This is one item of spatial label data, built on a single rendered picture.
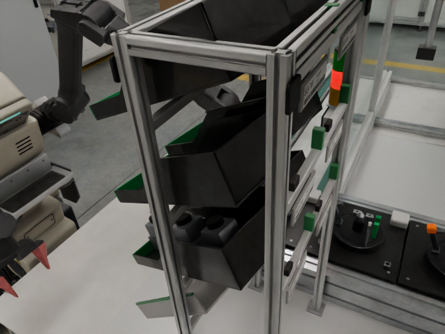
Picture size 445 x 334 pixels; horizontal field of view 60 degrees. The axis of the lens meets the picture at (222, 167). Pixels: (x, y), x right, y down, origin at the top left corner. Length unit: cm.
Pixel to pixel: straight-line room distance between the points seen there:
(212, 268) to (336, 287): 54
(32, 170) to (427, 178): 138
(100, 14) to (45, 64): 324
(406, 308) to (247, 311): 39
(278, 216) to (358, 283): 65
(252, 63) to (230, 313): 83
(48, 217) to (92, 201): 144
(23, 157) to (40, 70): 288
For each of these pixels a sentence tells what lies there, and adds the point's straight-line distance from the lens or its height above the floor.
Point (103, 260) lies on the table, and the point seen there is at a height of 86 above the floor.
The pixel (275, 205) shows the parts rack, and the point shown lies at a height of 150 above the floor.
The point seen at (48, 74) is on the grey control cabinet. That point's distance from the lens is 427.
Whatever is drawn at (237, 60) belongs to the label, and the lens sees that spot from 35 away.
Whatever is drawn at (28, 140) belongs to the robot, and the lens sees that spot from 137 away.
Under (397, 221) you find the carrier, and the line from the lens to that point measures 119.
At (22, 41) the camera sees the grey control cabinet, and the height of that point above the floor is 74.
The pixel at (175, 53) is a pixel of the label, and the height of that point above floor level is 165.
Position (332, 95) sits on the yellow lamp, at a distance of 112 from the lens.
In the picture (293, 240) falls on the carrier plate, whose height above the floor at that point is 97.
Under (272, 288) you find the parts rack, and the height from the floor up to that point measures 135.
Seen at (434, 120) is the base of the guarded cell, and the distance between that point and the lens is 201.
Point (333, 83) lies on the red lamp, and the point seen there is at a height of 132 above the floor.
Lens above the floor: 177
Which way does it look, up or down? 36 degrees down
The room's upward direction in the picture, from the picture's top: 4 degrees counter-clockwise
